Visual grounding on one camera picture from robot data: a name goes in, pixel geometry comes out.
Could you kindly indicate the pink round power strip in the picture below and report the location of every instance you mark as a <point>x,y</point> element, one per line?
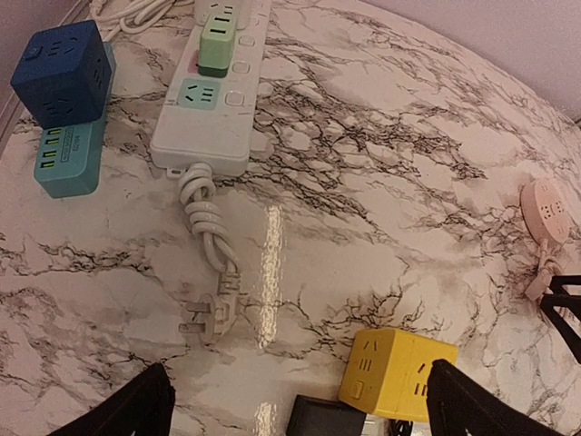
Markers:
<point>547,221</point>

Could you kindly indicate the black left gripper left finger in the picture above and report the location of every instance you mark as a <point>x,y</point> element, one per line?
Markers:
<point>143,406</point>

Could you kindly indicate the blue cube socket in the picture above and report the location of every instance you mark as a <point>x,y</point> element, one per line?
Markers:
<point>63,75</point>

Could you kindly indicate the white cube socket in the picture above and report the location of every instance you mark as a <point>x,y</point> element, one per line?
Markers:
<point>240,10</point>

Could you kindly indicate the yellow cube socket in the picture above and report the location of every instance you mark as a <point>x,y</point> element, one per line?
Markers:
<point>387,373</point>

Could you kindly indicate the green plug adapter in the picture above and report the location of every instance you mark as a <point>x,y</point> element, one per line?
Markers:
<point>216,45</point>

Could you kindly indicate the long white power strip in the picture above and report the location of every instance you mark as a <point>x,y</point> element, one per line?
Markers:
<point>203,133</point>

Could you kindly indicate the black power adapter with cable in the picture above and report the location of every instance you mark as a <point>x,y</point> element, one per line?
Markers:
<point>317,417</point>

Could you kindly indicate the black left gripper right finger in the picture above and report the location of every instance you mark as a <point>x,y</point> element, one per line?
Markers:
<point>457,405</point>

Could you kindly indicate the teal power strip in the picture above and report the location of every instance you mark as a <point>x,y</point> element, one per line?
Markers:
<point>68,158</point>

